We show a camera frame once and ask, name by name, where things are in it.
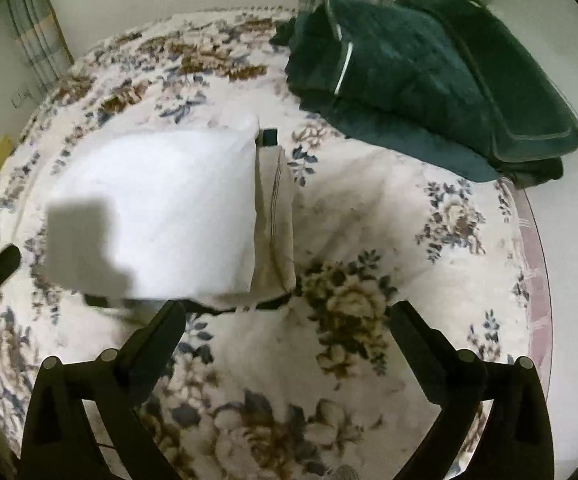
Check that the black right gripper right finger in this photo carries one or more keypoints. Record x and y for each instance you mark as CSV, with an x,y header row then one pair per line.
x,y
517,440

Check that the beige folded shirt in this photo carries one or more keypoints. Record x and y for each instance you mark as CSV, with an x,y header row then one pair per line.
x,y
274,273

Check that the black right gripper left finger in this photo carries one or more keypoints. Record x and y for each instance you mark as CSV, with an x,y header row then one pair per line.
x,y
58,442

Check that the dark green pillow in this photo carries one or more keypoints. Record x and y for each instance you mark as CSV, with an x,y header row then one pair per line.
x,y
530,119

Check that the left grey-green curtain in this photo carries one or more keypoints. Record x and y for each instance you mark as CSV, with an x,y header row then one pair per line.
x,y
39,36

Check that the pink bed sheet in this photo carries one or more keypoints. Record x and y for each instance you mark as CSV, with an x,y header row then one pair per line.
x,y
536,283

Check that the floral bed blanket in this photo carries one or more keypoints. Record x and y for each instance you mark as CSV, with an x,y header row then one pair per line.
x,y
302,377

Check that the dark green folded quilt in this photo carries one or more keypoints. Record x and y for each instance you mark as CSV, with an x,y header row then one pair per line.
x,y
392,76

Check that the white t-shirt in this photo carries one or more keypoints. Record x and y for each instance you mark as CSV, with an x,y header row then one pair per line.
x,y
159,214

